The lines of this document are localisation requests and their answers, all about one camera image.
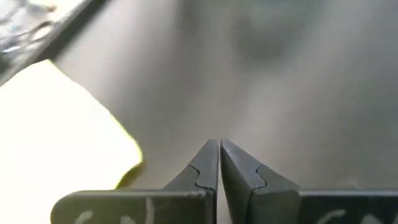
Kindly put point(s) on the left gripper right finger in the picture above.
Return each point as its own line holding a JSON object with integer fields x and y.
{"x": 239, "y": 174}

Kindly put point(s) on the yellow microfiber towel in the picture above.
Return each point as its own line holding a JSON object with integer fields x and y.
{"x": 56, "y": 133}

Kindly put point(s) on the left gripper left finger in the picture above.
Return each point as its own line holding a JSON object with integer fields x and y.
{"x": 205, "y": 174}

